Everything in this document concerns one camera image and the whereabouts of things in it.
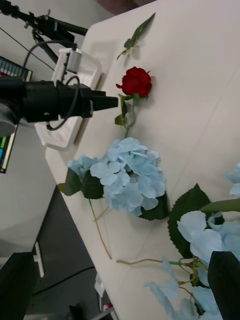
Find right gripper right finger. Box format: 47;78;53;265
207;250;240;320

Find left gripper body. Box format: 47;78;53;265
57;83;94;119

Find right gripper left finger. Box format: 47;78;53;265
0;251;41;320

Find pale blue flower two heads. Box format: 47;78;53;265
57;136;171;260

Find pale blue flower green stem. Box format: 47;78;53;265
116;183;240;320
226;162;240;197

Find shallow white box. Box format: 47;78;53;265
34;48;103;152

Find red rose green stem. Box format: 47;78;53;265
114;66;153;138

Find shelf with coloured goods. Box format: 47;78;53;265
0;55;34;82

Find green leaf twig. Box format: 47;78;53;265
116;12;156;61

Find screen with coloured display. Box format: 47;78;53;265
0;123;19;174

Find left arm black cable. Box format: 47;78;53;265
22;39;83;131

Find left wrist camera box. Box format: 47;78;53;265
65;48;84;75

